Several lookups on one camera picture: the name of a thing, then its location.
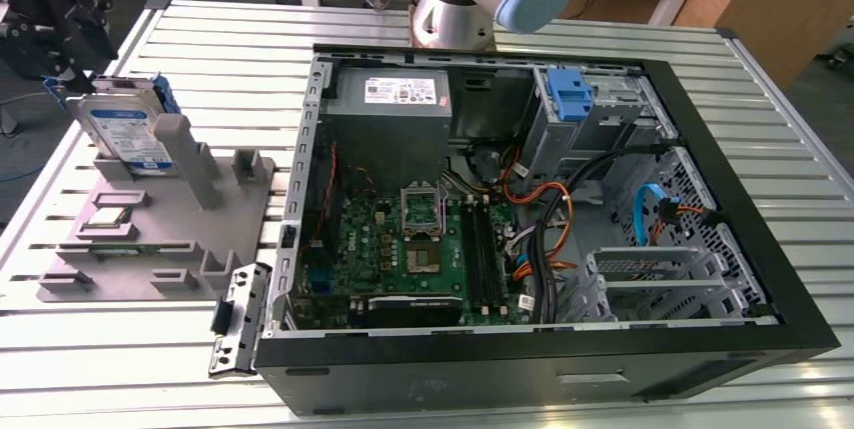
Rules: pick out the hard disk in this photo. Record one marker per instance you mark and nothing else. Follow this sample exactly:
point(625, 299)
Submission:
point(120, 129)

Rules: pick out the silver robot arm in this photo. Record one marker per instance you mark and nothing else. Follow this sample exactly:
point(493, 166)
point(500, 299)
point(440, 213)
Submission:
point(447, 19)

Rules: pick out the metal disk bay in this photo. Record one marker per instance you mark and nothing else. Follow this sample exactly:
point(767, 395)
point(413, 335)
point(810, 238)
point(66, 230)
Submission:
point(667, 285)

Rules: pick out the silver CPU chip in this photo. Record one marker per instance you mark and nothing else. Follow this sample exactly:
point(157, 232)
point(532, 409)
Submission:
point(109, 215)

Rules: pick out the grey parts rack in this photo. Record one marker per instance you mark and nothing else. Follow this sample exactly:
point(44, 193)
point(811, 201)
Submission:
point(160, 224)

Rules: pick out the green RAM stick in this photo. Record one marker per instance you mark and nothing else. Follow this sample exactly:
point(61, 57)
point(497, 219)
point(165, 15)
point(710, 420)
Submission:
point(122, 249)

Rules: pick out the grey power supply unit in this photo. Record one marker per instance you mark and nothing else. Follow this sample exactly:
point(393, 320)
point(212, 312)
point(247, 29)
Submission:
point(393, 149)

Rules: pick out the blue expansion slot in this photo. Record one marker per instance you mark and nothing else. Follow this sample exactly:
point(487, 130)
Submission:
point(321, 281)

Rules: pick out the green motherboard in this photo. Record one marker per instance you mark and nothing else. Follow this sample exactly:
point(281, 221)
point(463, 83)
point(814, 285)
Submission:
point(363, 269)

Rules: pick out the CPU socket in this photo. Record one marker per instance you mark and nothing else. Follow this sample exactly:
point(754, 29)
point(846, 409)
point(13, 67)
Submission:
point(424, 259)

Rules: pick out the blue plastic drive latch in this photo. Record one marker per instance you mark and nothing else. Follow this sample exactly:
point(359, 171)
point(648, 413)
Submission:
point(567, 99)

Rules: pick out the black RAM slot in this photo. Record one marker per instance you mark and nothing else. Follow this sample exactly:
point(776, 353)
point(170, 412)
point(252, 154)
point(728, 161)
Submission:
point(475, 254)
point(493, 254)

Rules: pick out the black graphics card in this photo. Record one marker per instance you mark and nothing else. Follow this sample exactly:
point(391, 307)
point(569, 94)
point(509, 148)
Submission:
point(407, 311)

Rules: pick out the metal drive cage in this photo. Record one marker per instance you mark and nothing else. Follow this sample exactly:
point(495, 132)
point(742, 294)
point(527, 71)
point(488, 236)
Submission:
point(580, 144)

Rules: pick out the black open PC case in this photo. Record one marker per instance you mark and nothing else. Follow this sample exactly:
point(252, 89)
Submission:
point(467, 384)

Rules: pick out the grey card retention bracket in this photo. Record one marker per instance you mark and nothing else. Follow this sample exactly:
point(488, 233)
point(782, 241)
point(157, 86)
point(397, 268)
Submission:
point(243, 319)

